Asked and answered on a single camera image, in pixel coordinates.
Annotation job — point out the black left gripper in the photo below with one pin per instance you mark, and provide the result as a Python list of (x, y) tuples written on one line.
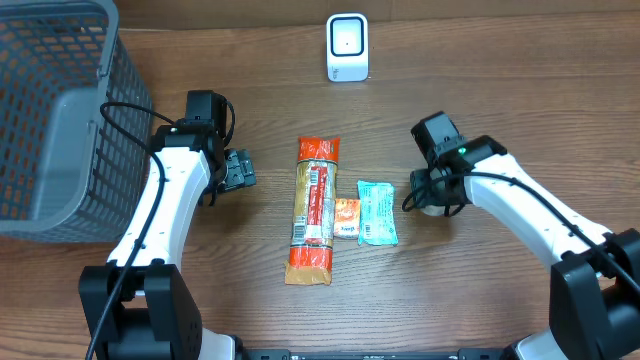
[(240, 168)]

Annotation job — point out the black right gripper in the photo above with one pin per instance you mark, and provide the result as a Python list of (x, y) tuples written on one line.
[(418, 177)]

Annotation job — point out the green lid jar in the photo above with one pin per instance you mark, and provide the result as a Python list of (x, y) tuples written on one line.
[(432, 210)]

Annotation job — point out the red orange snack bag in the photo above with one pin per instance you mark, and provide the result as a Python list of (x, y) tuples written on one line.
[(311, 249)]

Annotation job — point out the teal wet wipes pack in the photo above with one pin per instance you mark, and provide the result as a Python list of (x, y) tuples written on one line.
[(377, 225)]

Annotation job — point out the orange tissue pack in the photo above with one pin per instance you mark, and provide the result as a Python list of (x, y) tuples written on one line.
[(347, 218)]

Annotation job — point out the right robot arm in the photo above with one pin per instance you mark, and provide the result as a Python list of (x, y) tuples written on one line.
[(594, 272)]

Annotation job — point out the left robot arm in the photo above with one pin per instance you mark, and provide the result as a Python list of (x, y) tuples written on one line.
[(137, 305)]

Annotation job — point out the white barcode scanner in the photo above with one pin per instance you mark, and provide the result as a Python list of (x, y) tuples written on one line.
[(347, 47)]

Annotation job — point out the grey plastic shopping basket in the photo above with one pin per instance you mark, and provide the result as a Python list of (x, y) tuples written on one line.
[(74, 112)]

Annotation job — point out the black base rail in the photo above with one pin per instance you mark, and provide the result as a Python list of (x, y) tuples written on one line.
[(375, 355)]

